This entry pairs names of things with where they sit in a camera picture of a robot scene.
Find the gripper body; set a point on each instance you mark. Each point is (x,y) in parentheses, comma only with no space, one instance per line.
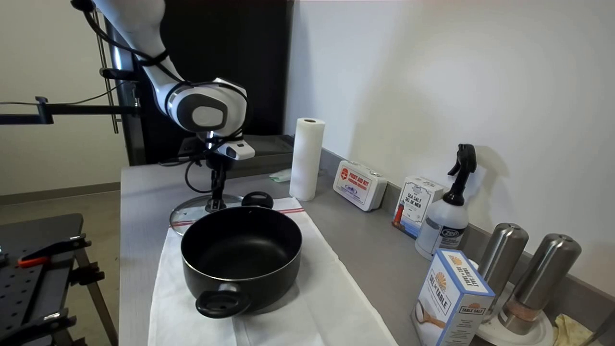
(220,166)

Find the glass lid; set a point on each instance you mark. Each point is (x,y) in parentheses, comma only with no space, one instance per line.
(192,211)

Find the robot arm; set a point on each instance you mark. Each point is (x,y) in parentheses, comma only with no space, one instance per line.
(204,108)

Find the black pot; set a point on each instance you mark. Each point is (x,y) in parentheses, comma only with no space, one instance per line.
(240,250)

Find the pale green cloth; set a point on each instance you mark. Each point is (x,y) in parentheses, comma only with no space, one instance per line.
(281,175)

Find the paper towel roll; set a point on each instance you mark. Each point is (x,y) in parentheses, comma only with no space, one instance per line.
(306,158)

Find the black panel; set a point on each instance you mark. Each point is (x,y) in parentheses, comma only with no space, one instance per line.
(269,57)

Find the white first aid box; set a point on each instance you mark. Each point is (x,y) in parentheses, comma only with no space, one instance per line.
(358,185)

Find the white cloth with red stripe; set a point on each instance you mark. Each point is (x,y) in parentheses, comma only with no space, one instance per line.
(331,298)

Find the black clamp with orange grip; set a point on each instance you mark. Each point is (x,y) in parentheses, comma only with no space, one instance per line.
(48,252)

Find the sea salt box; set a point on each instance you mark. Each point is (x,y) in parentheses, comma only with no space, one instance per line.
(415,202)

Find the black folding workbench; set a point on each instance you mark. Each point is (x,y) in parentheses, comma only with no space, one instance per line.
(29,293)

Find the white spray bottle black trigger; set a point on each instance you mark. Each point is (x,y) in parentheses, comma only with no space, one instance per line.
(444,226)

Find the blue white table salt box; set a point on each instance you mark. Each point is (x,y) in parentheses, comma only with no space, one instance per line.
(449,302)

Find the steel grinder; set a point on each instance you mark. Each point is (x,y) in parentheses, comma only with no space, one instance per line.
(545,274)
(502,254)

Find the white round grinder tray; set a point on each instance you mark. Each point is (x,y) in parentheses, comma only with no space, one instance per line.
(528,339)

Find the yellow cloth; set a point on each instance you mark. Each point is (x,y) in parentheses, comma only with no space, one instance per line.
(571,331)

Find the metal wall rail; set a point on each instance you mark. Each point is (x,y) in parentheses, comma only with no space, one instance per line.
(106,72)

